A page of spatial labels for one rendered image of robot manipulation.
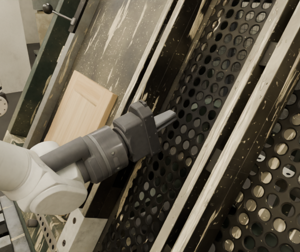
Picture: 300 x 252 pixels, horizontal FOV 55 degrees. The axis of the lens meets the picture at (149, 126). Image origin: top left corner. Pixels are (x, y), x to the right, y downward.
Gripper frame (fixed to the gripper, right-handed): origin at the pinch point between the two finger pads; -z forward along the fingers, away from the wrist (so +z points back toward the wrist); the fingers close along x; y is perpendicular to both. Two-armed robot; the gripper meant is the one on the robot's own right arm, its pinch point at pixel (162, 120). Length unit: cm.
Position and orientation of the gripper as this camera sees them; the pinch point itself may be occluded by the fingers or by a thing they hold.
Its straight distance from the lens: 58.9
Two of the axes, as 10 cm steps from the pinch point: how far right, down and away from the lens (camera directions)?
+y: -5.5, -3.7, 7.5
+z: -8.1, 4.4, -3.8
